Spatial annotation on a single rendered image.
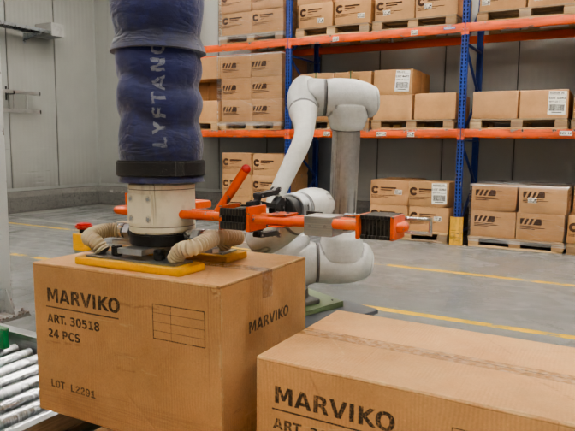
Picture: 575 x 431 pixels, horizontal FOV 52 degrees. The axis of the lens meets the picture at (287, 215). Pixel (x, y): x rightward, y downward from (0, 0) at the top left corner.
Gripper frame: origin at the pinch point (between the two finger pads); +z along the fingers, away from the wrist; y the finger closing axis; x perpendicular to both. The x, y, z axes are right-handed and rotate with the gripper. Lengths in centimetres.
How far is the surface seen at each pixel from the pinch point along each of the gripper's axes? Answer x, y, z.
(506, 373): -61, 26, 2
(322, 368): -29.8, 25.6, 18.1
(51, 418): 57, 59, 14
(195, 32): 16.1, -44.5, -1.0
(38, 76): 957, -147, -675
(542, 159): 39, 2, -846
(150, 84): 21.8, -31.5, 9.2
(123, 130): 29.0, -20.5, 11.0
